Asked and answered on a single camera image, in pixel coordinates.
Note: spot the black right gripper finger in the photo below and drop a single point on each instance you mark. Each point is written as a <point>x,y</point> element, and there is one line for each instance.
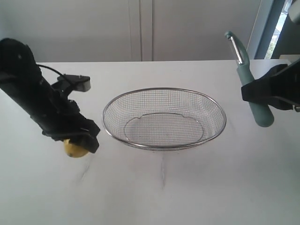
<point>282,105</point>
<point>267,90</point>

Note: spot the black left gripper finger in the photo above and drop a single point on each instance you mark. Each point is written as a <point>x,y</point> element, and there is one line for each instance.
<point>90,145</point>
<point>88,129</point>

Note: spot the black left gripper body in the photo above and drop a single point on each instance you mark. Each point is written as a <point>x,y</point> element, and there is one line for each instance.
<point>49,106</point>

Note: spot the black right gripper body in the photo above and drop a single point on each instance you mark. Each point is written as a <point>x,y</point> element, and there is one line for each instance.
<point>287,85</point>

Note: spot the yellow lemon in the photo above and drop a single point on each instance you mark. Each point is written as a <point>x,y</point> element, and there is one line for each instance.
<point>73,150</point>

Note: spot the teal handled peeler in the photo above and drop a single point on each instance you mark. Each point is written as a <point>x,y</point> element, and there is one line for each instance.
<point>261,113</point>

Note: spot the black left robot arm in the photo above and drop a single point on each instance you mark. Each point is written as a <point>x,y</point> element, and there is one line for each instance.
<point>17,68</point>

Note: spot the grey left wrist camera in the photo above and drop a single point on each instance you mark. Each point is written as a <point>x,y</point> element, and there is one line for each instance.
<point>74,83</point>

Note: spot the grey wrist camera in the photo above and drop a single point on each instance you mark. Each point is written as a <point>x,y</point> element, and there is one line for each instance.
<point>294,12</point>
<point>74,83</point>

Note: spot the oval metal wire basket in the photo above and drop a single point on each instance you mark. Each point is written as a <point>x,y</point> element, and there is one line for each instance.
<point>163,119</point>

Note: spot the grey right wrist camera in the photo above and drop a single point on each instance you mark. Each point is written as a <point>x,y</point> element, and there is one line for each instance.
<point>294,12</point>

